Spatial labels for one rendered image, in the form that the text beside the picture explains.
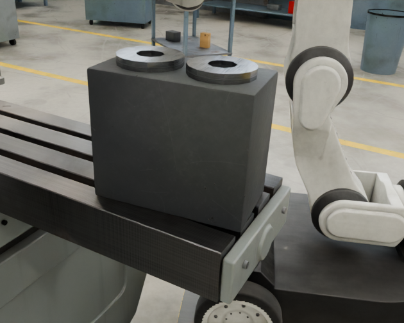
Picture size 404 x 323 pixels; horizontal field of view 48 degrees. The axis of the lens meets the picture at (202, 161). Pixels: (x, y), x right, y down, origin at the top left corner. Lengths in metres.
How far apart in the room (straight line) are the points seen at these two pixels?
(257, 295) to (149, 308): 0.86
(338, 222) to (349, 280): 0.14
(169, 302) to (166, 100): 1.37
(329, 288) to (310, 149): 0.32
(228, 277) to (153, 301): 1.29
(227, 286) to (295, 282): 0.54
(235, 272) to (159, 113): 0.22
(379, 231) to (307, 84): 0.41
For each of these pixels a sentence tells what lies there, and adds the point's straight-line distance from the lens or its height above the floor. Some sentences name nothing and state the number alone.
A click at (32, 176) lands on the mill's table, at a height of 0.94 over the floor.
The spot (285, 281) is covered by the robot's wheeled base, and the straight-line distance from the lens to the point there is 1.11.
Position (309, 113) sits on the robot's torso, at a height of 0.95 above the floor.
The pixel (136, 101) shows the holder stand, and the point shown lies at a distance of 0.57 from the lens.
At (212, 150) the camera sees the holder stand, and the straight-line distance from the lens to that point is 0.55.
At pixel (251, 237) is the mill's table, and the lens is 0.61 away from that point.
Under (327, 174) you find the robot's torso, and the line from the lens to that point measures 1.13.
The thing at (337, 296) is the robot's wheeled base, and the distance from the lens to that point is 1.11.
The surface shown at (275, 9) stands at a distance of 7.85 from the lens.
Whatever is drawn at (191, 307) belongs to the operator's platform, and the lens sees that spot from 1.26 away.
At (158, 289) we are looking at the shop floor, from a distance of 1.90.
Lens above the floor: 1.28
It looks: 27 degrees down
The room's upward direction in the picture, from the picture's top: 3 degrees clockwise
